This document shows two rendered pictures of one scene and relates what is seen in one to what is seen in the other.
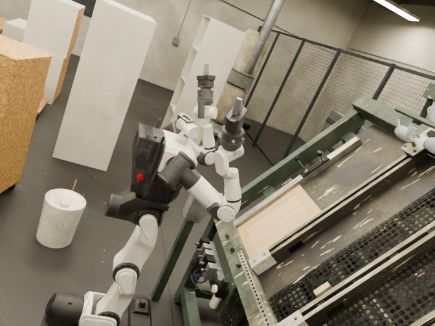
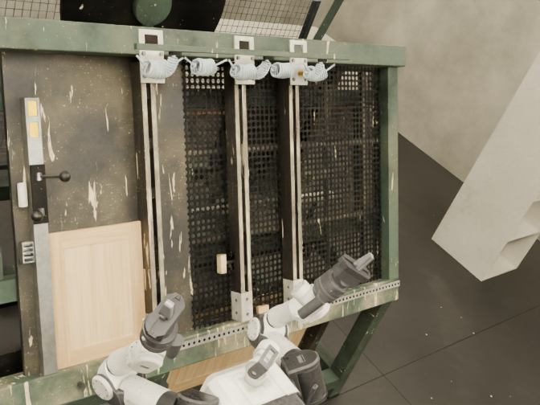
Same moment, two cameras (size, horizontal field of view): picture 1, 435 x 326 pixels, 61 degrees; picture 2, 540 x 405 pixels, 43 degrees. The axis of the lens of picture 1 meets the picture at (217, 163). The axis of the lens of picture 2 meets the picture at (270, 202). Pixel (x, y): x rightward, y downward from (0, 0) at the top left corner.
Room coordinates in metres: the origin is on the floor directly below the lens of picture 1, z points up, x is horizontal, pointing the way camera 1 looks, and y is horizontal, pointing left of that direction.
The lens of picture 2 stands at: (2.51, 1.40, 2.81)
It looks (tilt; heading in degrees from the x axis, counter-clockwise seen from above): 30 degrees down; 241
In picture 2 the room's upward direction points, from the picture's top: 22 degrees clockwise
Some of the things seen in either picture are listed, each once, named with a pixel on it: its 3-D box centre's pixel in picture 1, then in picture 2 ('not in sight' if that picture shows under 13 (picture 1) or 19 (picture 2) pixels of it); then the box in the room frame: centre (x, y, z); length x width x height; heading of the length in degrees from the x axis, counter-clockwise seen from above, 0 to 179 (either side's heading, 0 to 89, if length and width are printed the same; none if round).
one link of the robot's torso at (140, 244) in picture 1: (136, 243); not in sight; (1.67, 0.22, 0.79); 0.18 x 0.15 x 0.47; 21
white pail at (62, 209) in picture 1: (61, 213); not in sight; (2.43, 0.95, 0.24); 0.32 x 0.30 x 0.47; 21
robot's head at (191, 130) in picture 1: (187, 130); (261, 362); (1.67, 0.19, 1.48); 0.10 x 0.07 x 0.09; 50
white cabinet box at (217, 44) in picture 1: (199, 86); not in sight; (5.93, 0.78, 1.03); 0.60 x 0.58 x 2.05; 21
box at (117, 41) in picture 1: (104, 83); not in sight; (4.16, 1.59, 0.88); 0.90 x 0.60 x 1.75; 21
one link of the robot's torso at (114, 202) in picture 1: (136, 206); not in sight; (1.65, 0.28, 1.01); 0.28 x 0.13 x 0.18; 111
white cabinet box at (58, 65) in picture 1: (42, 69); not in sight; (5.37, 3.03, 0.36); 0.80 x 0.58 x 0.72; 21
